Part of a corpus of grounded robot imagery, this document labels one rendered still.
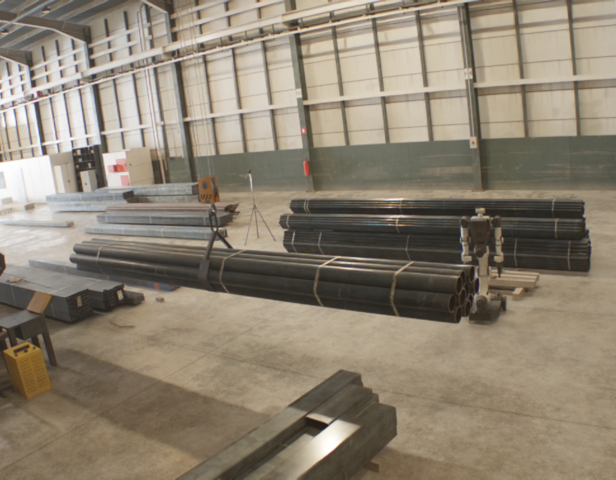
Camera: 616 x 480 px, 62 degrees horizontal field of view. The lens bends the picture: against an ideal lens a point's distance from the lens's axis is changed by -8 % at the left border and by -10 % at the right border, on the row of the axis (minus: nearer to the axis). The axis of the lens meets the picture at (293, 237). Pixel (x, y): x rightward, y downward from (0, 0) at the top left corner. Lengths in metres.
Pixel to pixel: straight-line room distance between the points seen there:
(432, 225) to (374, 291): 5.07
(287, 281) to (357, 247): 5.12
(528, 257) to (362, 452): 5.64
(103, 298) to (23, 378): 3.01
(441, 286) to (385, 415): 1.21
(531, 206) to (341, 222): 3.61
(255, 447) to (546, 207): 6.92
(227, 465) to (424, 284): 2.24
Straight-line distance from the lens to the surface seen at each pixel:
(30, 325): 8.08
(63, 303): 9.85
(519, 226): 9.65
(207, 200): 6.55
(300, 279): 5.69
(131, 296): 10.20
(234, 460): 4.47
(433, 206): 10.57
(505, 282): 8.66
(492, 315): 7.56
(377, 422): 4.87
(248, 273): 6.13
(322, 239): 11.20
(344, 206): 11.44
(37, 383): 7.55
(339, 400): 5.04
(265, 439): 4.65
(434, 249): 10.09
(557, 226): 9.52
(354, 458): 4.69
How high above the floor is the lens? 3.02
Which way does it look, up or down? 13 degrees down
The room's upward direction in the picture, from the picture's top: 7 degrees counter-clockwise
